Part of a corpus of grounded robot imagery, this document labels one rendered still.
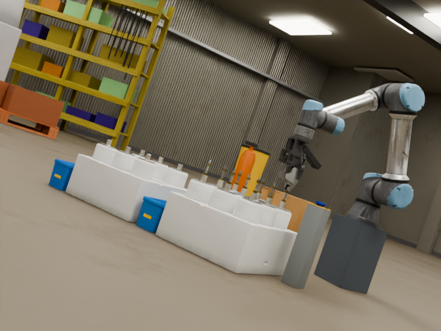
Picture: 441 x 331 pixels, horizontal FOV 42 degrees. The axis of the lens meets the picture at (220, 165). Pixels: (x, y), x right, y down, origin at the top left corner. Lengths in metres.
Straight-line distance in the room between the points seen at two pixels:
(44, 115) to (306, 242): 4.51
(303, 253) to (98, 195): 0.89
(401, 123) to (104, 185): 1.28
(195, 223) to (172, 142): 9.75
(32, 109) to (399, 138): 4.44
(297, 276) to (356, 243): 0.51
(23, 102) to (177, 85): 5.93
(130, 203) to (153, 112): 9.28
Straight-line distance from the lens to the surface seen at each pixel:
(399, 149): 2.56
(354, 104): 2.55
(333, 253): 2.68
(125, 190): 2.37
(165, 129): 11.73
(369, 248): 2.67
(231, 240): 2.04
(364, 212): 2.67
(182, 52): 11.78
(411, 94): 2.53
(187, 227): 2.15
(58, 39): 9.76
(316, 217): 2.15
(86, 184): 2.51
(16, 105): 6.24
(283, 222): 2.27
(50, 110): 6.31
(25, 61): 9.96
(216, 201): 2.12
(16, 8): 7.33
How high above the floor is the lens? 0.35
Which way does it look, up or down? level
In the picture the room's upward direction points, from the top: 19 degrees clockwise
